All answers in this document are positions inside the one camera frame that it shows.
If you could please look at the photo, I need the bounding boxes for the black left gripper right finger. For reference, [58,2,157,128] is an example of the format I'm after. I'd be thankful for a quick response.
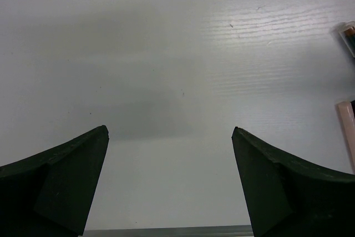
[232,127,354,236]

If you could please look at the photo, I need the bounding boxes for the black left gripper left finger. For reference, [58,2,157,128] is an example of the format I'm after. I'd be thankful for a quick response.
[1,125,109,236]

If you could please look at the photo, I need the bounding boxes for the pink beige stick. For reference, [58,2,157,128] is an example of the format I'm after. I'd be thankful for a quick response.
[337,100,354,172]

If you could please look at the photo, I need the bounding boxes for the black eyeliner pencil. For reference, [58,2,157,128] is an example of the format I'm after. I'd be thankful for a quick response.
[338,21,355,58]

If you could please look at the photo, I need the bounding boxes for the aluminium rail frame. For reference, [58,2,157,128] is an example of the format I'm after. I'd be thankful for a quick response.
[83,225,253,237]

